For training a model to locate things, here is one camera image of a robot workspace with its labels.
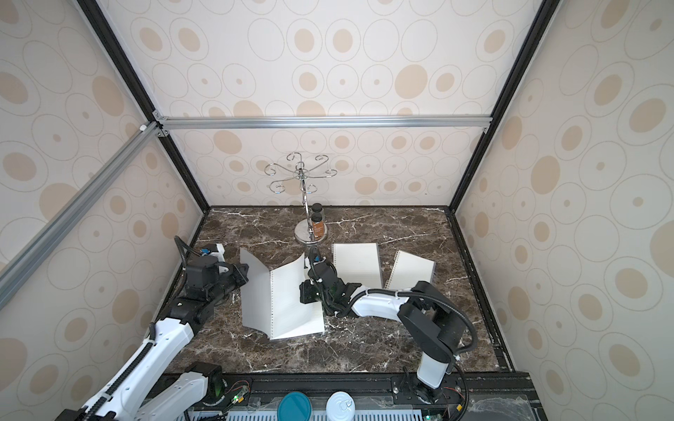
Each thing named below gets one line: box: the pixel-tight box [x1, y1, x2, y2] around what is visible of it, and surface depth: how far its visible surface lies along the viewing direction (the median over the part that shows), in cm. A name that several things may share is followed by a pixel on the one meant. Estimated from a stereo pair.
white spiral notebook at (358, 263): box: [331, 242, 382, 291], surface depth 106 cm
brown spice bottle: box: [311, 212, 325, 239], surface depth 104 cm
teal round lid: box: [277, 391, 314, 421], surface depth 66 cm
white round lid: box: [325, 391, 356, 421], surface depth 68 cm
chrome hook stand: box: [264, 151, 338, 245], surface depth 94 cm
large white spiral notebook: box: [269, 253, 326, 341], surface depth 88 cm
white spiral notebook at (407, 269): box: [384, 249, 437, 291], surface depth 103 cm
